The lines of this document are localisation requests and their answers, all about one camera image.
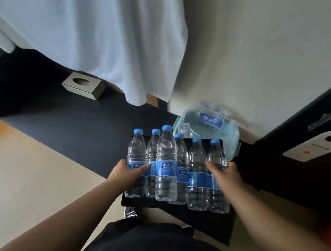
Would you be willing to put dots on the person's right hand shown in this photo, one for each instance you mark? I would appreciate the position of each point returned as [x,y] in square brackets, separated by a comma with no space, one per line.
[228,178]

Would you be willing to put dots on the person's left hand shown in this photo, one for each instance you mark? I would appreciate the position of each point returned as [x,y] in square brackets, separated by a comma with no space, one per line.
[123,175]

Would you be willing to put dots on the clear water bottle blue cap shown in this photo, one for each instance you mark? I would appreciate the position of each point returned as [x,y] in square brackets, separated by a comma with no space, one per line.
[218,200]
[136,150]

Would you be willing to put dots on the black tray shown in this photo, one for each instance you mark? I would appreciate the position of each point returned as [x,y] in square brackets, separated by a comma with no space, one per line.
[135,202]

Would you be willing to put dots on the light blue plastic basket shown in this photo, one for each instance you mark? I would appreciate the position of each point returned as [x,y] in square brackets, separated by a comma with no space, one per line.
[230,141]

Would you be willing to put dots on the person's right forearm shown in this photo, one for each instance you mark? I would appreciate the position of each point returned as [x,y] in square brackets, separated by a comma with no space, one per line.
[283,235]

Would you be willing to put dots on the person's left forearm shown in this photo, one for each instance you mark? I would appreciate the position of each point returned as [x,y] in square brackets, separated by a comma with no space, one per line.
[67,219]

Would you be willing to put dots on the person's black left shoe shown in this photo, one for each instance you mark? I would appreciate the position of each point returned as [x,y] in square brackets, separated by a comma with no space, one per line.
[131,213]

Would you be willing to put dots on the person's black clothing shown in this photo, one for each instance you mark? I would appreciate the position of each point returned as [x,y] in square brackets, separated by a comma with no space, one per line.
[158,244]

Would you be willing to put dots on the black table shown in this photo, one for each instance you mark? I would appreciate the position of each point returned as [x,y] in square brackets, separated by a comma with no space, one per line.
[81,128]

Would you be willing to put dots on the black door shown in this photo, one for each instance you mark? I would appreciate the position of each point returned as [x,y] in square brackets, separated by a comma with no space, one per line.
[293,181]

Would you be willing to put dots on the white door hanger sign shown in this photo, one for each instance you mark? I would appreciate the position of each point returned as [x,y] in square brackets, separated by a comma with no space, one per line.
[307,152]

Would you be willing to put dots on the empty beige tissue box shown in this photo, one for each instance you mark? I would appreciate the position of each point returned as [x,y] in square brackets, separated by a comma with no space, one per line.
[82,89]

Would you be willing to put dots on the metal door lock plate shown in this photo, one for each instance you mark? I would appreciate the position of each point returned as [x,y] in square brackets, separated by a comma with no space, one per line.
[328,118]

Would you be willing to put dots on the white hanging cloth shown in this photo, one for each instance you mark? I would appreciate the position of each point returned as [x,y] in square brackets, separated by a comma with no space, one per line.
[90,22]

